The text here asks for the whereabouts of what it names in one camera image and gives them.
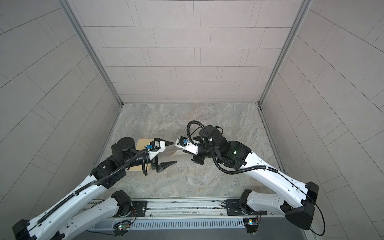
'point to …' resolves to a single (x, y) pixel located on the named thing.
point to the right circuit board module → (251, 224)
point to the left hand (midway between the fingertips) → (175, 153)
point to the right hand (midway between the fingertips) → (184, 150)
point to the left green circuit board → (123, 226)
